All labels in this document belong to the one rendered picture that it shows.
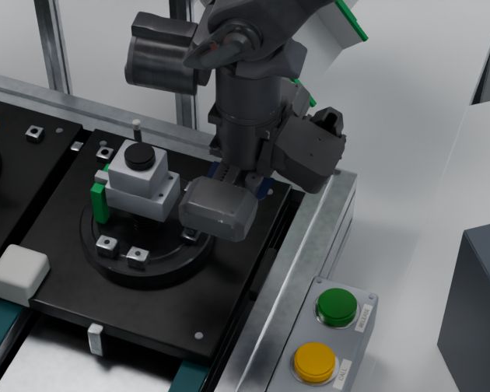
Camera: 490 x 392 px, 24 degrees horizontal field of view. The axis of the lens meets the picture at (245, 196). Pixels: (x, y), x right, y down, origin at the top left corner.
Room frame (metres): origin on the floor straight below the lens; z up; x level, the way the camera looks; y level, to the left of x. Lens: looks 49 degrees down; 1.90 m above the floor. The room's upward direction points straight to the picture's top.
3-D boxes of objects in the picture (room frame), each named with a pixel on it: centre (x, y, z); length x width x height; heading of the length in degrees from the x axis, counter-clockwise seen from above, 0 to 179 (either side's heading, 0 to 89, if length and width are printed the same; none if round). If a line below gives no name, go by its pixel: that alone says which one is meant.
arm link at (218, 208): (0.71, 0.00, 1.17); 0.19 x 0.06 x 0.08; 159
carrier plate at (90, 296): (0.75, 0.10, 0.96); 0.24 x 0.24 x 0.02; 69
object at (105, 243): (0.71, 0.14, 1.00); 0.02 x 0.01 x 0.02; 69
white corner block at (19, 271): (0.69, 0.23, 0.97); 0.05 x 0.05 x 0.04; 69
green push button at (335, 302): (0.66, -0.09, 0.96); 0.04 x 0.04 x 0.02
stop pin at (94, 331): (0.63, 0.15, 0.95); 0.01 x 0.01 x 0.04; 69
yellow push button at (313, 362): (0.59, -0.07, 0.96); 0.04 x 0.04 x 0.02
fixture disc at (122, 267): (0.75, 0.10, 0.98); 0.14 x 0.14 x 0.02
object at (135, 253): (0.69, 0.11, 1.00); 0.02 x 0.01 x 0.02; 69
